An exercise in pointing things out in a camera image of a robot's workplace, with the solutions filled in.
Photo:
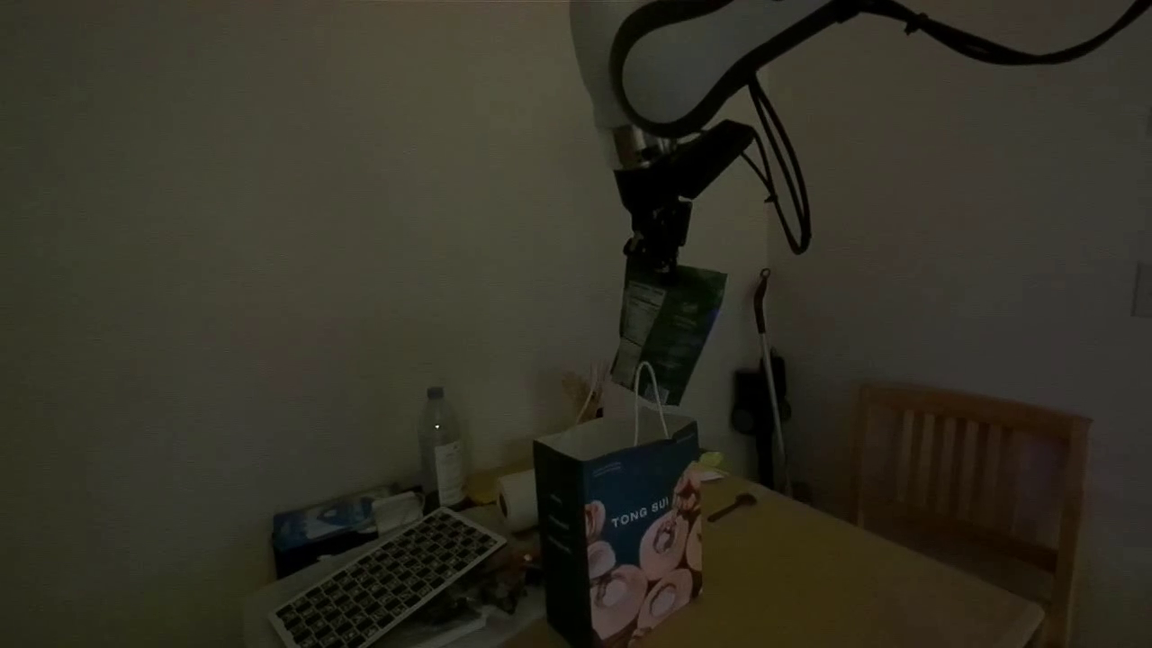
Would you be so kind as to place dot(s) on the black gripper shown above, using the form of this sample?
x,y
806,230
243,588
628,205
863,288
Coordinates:
x,y
652,198

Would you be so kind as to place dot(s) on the green box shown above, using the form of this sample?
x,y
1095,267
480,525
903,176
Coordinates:
x,y
666,330

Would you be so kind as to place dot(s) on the floral print gift bag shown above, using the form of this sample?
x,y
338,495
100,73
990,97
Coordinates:
x,y
618,540

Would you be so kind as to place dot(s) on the reed diffuser sticks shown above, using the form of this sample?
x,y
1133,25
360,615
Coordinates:
x,y
588,393

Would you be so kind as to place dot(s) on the white cup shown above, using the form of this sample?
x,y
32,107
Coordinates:
x,y
518,495

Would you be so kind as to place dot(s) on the clear plastic water bottle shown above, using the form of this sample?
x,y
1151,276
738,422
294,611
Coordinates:
x,y
443,452

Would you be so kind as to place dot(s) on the wooden slatted chair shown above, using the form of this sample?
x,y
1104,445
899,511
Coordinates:
x,y
977,480

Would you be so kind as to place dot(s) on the black white patterned board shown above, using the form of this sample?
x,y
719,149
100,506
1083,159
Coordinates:
x,y
383,577

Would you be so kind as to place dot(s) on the blue tissue box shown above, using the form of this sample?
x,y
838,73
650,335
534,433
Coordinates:
x,y
324,525

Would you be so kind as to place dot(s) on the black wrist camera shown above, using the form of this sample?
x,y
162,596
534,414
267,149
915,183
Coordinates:
x,y
713,149

